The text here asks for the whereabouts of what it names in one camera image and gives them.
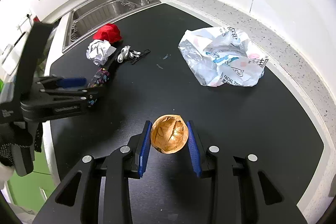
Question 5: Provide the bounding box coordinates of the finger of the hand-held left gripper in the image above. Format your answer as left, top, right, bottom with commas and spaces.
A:
42, 87, 100, 109
36, 76, 88, 91

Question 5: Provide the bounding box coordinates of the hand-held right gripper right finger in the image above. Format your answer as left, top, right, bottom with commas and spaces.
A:
186, 120, 307, 224

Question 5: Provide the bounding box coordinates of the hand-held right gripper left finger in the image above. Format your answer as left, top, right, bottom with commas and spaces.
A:
33, 120, 153, 224

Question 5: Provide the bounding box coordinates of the dark patterned box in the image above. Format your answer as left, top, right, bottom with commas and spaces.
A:
87, 52, 118, 107

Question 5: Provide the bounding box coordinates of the walnut shell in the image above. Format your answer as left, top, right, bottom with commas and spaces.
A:
150, 114, 190, 154

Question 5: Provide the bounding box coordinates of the person's left hand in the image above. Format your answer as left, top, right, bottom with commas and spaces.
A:
0, 122, 44, 168

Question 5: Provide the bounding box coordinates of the crumpled paper ball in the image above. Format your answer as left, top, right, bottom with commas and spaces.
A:
86, 40, 117, 66

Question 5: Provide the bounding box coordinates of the black counter mat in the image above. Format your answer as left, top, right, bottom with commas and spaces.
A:
49, 3, 325, 224

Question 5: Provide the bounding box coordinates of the red crumpled cloth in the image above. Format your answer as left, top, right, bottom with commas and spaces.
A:
92, 24, 123, 44

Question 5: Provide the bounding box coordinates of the stainless steel sink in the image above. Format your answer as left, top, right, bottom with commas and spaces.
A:
62, 0, 161, 54

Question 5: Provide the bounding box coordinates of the crumpled plastic wrapper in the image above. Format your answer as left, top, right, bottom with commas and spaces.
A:
178, 26, 269, 87

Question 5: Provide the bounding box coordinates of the grey lanyard with black clip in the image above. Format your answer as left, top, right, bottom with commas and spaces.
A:
117, 46, 152, 65

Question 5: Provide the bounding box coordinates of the white wall socket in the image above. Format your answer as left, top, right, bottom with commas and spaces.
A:
16, 10, 36, 31

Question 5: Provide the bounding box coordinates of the steel wire drain basket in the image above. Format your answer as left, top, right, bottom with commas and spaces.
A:
71, 0, 137, 33

